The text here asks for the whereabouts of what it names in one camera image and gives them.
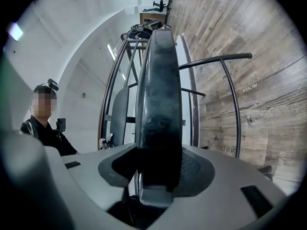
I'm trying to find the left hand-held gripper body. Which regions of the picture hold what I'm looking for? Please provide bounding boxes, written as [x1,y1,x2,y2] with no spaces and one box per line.
[97,132,115,151]

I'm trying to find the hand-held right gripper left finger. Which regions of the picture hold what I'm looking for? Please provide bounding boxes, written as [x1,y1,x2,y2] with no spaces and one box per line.
[61,142,139,230]

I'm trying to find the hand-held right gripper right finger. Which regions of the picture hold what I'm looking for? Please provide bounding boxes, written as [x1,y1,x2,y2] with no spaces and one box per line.
[148,144,288,230]

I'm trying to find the black metal chair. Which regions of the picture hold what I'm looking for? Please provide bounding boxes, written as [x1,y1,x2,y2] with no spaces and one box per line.
[110,29,274,205]

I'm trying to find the black office chair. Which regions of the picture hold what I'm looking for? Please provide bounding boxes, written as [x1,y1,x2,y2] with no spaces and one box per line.
[143,0,168,13]

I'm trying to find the metal railing with wooden handrail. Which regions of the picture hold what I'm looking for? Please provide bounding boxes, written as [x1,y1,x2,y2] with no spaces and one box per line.
[97,38,154,152]

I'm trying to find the black chest-mounted device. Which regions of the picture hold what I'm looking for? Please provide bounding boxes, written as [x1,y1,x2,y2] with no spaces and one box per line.
[56,118,67,131]

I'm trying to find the person's black shirt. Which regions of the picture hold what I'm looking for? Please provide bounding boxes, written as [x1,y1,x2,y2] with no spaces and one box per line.
[20,115,79,157]

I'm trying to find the person's head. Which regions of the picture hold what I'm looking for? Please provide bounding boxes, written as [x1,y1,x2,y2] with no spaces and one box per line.
[30,85,58,120]

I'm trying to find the black head-mounted camera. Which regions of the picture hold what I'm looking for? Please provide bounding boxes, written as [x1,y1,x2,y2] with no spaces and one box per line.
[40,79,59,92]

